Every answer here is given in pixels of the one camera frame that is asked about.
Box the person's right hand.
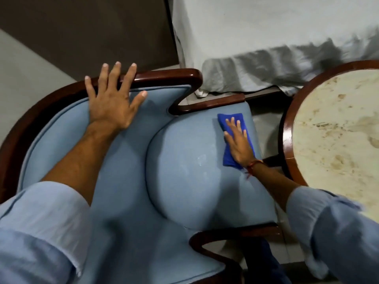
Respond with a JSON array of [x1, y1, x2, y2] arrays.
[[223, 117, 256, 169]]

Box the person's left hand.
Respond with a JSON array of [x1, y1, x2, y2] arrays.
[[85, 61, 148, 132]]

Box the blue cleaning cloth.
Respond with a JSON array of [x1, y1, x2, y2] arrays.
[[217, 113, 256, 170]]

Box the person's right forearm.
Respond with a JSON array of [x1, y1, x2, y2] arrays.
[[247, 161, 301, 213]]

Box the person's left forearm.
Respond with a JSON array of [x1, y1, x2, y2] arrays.
[[41, 121, 126, 207]]

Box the red thread wristband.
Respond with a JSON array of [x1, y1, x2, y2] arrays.
[[245, 159, 265, 178]]

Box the blue seat cushion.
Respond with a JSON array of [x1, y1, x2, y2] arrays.
[[145, 102, 278, 232]]

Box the round marble table wooden rim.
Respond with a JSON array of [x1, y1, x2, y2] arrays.
[[279, 60, 379, 224]]

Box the white bed sheet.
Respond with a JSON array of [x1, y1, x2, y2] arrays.
[[171, 0, 379, 97]]

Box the dark blue trousers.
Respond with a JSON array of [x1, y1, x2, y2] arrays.
[[241, 236, 292, 284]]

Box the light blue shirt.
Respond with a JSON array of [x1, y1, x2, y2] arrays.
[[0, 181, 379, 284]]

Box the blue armchair with wooden frame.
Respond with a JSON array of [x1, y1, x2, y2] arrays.
[[0, 68, 285, 284]]

